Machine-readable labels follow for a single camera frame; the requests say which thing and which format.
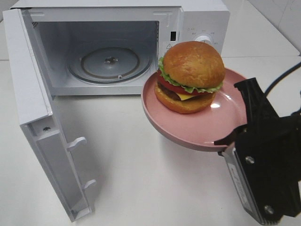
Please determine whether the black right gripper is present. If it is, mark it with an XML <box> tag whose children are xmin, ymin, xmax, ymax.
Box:
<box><xmin>214</xmin><ymin>78</ymin><xmax>301</xmax><ymax>181</ymax></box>

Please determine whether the pink round plate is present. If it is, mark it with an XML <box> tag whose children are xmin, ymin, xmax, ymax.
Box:
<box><xmin>141</xmin><ymin>69</ymin><xmax>247</xmax><ymax>152</ymax></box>

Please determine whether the burger with lettuce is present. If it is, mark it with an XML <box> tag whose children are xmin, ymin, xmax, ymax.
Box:
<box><xmin>154</xmin><ymin>41</ymin><xmax>226</xmax><ymax>114</ymax></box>

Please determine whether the white microwave door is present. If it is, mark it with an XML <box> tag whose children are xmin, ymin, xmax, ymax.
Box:
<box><xmin>3</xmin><ymin>8</ymin><xmax>95</xmax><ymax>221</ymax></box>

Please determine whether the white upper microwave knob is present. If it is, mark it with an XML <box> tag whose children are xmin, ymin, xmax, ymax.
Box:
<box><xmin>195</xmin><ymin>35</ymin><xmax>213</xmax><ymax>46</ymax></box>

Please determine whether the white warning label sticker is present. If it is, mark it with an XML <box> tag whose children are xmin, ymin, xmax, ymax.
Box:
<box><xmin>161</xmin><ymin>41</ymin><xmax>175</xmax><ymax>57</ymax></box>

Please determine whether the glass microwave turntable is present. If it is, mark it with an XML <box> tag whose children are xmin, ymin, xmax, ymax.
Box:
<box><xmin>67</xmin><ymin>47</ymin><xmax>152</xmax><ymax>84</ymax></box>

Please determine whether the white microwave oven body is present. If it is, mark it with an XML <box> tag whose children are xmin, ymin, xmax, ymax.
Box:
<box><xmin>9</xmin><ymin>0</ymin><xmax>230</xmax><ymax>96</ymax></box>

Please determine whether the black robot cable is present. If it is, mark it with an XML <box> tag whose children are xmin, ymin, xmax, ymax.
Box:
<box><xmin>263</xmin><ymin>61</ymin><xmax>301</xmax><ymax>118</ymax></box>

